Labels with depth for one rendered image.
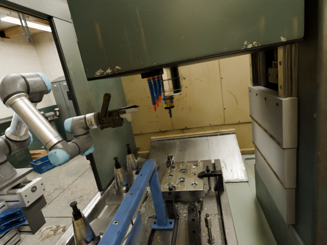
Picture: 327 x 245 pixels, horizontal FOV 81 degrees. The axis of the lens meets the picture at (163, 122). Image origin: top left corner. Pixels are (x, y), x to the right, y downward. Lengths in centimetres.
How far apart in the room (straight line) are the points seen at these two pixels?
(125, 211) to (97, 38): 52
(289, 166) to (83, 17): 86
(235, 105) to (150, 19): 150
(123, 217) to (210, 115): 159
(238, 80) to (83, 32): 153
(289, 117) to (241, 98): 125
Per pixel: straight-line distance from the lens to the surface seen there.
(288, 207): 95
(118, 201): 64
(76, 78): 143
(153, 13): 63
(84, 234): 52
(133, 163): 75
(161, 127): 206
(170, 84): 86
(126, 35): 64
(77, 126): 99
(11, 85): 105
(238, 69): 196
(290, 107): 76
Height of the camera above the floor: 156
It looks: 14 degrees down
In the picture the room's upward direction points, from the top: 10 degrees counter-clockwise
